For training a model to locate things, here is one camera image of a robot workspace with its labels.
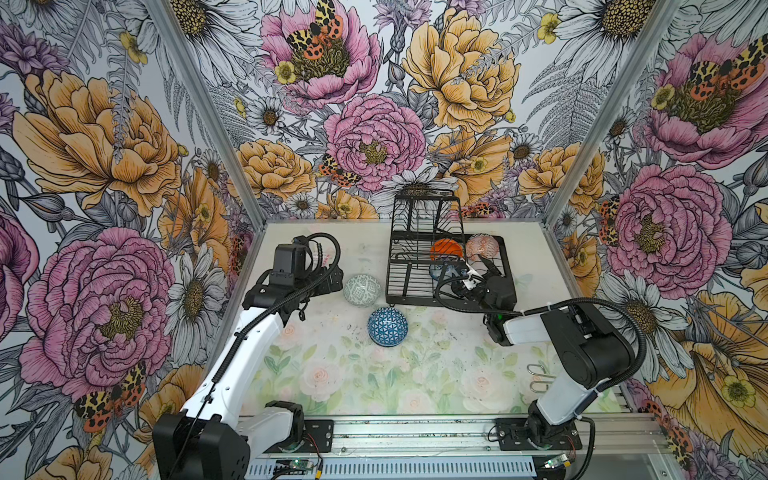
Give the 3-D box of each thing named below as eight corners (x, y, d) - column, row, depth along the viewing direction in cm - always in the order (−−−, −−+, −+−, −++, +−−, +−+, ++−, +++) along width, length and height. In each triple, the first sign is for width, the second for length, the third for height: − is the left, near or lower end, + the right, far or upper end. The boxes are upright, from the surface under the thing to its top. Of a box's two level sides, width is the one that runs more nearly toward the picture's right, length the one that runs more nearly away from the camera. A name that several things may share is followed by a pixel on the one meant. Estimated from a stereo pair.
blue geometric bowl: (364, 337, 92) (362, 328, 88) (381, 311, 98) (380, 301, 94) (396, 355, 89) (396, 346, 84) (411, 326, 95) (413, 317, 90)
